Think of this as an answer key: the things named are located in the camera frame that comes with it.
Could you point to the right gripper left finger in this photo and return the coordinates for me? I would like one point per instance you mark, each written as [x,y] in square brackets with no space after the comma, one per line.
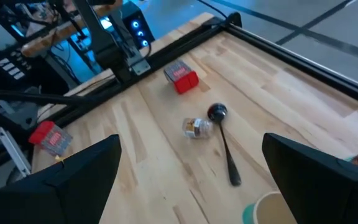
[57,196]

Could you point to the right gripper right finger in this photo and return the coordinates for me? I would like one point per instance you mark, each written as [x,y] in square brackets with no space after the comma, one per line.
[322,193]

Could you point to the furikake jar gold lid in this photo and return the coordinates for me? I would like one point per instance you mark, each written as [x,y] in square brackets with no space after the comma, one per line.
[272,211]

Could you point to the black spoon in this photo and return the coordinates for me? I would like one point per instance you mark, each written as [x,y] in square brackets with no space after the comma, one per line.
[217,112]

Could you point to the small glass saffron jar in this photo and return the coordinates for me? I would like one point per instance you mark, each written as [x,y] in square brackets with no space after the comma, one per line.
[197,128]

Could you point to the red-lidded spice tin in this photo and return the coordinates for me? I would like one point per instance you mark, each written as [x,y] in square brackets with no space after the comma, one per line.
[51,140]
[182,79]

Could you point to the black keypad device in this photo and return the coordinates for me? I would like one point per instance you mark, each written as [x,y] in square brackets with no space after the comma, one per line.
[14,67]

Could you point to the wooden workbench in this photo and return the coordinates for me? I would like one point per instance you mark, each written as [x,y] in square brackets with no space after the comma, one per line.
[57,34]

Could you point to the computer tower blue lights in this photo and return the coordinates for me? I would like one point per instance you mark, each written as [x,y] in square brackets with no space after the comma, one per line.
[135,28]

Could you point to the white metal rail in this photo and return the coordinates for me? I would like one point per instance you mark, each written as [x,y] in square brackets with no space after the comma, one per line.
[11,149]

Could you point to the black aluminium rig frame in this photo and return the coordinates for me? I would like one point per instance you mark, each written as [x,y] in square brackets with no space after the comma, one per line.
[291,56]

